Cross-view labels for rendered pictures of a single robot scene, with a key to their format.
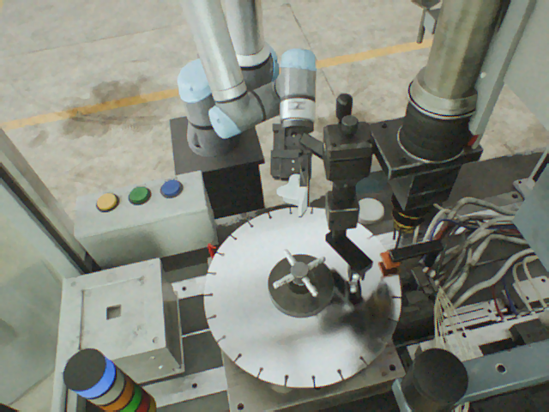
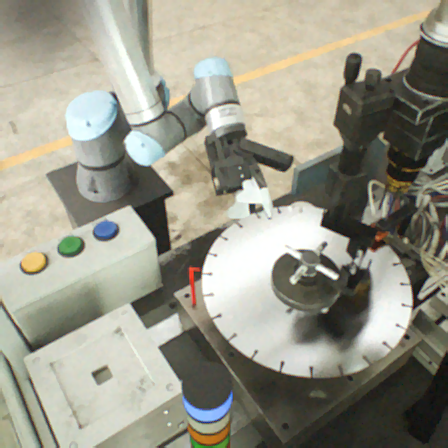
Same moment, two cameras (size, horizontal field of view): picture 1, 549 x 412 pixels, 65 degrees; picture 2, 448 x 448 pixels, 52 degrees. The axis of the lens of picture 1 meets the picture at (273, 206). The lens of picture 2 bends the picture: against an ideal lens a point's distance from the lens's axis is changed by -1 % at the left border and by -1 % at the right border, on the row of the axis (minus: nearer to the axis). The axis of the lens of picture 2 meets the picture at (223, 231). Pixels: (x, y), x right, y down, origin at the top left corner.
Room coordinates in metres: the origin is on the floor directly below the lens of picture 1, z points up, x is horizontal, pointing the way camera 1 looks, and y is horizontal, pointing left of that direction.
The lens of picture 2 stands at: (0.00, 0.28, 1.55)
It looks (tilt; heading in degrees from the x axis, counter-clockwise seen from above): 48 degrees down; 333
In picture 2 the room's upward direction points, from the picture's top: straight up
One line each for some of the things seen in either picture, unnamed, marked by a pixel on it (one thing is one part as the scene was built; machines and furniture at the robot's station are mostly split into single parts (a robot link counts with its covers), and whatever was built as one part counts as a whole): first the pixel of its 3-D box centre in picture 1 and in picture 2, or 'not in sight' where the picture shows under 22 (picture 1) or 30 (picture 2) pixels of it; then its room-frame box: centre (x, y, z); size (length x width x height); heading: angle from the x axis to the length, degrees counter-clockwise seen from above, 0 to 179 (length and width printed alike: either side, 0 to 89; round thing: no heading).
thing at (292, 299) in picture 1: (300, 281); (306, 274); (0.33, -0.03, 0.96); 0.11 x 0.11 x 0.03
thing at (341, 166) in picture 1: (345, 178); (356, 141); (0.37, -0.10, 1.17); 0.06 x 0.05 x 0.20; 88
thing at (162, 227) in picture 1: (150, 221); (83, 276); (0.60, 0.29, 0.82); 0.28 x 0.11 x 0.15; 97
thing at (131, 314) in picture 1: (127, 327); (111, 394); (0.35, 0.31, 0.82); 0.18 x 0.18 x 0.15; 7
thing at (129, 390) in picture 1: (111, 389); (209, 417); (0.16, 0.22, 1.08); 0.05 x 0.04 x 0.03; 7
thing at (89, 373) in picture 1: (90, 372); (207, 391); (0.16, 0.22, 1.14); 0.05 x 0.04 x 0.03; 7
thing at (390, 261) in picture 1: (409, 260); (389, 230); (0.36, -0.22, 0.95); 0.10 x 0.03 x 0.07; 97
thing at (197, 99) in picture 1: (205, 90); (97, 126); (0.94, 0.14, 0.91); 0.13 x 0.12 x 0.14; 116
